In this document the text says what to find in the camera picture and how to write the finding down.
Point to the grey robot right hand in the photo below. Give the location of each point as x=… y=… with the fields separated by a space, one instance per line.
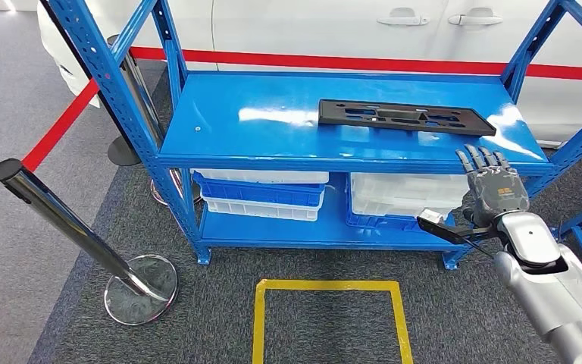
x=499 y=193

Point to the black plastic panel part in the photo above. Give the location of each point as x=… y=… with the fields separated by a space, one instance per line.
x=328 y=115

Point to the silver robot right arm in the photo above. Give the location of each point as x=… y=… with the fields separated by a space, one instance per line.
x=547 y=296

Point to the blue plastic bin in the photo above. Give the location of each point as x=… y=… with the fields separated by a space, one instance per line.
x=381 y=222
x=261 y=193

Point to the red barrier belt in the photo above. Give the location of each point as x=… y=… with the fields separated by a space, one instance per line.
x=371 y=63
x=60 y=125

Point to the yellow floor tape square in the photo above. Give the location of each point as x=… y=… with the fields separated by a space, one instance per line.
x=321 y=285

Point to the white car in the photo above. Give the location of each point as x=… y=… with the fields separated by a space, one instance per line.
x=321 y=30

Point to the thin black pole stand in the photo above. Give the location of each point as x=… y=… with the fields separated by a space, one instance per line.
x=123 y=153

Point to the black camera bracket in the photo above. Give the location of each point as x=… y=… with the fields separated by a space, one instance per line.
x=441 y=231

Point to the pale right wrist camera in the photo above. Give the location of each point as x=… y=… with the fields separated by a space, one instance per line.
x=430 y=216

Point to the chrome stanchion post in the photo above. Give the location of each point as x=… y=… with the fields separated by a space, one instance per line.
x=70 y=226
x=138 y=93

